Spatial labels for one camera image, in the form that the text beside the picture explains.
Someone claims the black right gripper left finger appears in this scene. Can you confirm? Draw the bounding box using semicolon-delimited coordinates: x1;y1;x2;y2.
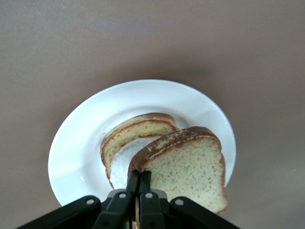
91;170;140;229

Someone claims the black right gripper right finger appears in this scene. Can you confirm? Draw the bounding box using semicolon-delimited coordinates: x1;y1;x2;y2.
139;170;165;229

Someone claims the bread slice with seeds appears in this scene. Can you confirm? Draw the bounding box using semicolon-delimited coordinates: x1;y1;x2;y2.
128;126;228;214

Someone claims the white round plate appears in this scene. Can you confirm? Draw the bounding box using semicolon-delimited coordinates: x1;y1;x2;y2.
47;79;237;207

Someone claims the toy fried egg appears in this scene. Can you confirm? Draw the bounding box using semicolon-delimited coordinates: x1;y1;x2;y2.
111;137;155;189

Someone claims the plain bread slice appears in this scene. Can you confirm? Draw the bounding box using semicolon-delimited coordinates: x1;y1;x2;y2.
100;113;178;189

